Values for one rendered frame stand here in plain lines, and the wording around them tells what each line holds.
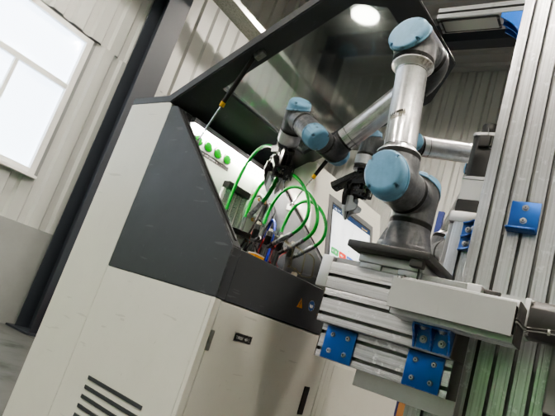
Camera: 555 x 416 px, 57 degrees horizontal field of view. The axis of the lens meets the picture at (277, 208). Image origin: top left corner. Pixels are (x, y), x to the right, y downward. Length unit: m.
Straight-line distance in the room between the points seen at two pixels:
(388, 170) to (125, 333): 0.99
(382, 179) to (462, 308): 0.37
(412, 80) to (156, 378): 1.11
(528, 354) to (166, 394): 0.97
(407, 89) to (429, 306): 0.58
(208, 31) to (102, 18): 1.72
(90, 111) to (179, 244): 4.60
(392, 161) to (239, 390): 0.86
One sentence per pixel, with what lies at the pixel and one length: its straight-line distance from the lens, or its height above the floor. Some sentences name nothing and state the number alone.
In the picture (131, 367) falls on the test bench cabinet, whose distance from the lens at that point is 1.71.
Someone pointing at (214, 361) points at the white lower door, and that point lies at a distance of 1.57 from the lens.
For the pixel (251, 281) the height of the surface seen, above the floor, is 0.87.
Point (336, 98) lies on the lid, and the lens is 2.16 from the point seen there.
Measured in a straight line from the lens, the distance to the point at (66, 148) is 6.00.
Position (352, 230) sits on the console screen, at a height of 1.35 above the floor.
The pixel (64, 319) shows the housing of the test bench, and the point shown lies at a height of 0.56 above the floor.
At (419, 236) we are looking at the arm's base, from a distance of 1.38.
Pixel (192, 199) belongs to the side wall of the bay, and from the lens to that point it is 1.73.
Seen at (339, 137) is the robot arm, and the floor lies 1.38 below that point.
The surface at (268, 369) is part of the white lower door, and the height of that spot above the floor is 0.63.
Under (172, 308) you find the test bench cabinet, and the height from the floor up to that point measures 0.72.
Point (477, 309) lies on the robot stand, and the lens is 1.14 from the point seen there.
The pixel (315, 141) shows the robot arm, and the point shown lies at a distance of 1.55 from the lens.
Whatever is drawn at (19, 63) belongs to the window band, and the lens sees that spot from 5.83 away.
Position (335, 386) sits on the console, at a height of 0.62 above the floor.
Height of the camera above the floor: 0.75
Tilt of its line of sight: 13 degrees up
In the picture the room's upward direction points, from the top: 18 degrees clockwise
